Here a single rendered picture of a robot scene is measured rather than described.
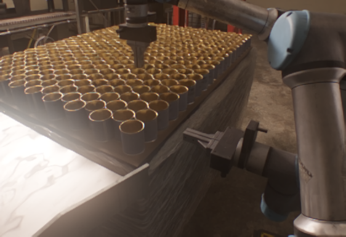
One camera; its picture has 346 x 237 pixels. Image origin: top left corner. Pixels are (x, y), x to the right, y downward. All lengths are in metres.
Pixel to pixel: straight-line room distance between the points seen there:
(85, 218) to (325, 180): 0.46
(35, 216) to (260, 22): 0.73
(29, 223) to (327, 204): 0.59
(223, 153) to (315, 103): 0.24
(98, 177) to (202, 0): 0.54
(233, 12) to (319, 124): 0.37
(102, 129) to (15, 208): 0.30
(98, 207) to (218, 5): 0.56
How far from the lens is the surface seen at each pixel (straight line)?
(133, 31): 0.84
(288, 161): 0.60
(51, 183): 0.71
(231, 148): 0.61
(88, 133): 0.82
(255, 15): 0.70
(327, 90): 0.48
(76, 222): 0.55
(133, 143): 0.67
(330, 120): 0.47
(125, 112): 0.77
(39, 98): 1.00
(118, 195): 0.57
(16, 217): 0.66
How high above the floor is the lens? 1.54
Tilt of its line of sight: 26 degrees down
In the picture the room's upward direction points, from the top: 1 degrees clockwise
